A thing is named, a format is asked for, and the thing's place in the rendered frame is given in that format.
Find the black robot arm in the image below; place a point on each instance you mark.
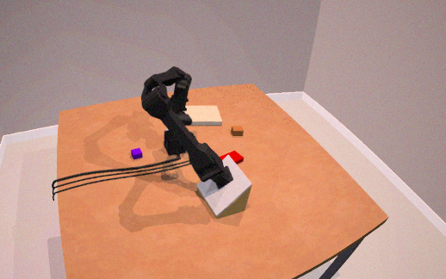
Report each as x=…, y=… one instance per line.
x=205, y=161

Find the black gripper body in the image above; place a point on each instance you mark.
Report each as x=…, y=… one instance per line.
x=181, y=103

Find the red flat block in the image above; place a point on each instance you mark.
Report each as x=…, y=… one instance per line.
x=237, y=158

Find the small purple cube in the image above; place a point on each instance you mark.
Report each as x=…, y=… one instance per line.
x=136, y=153

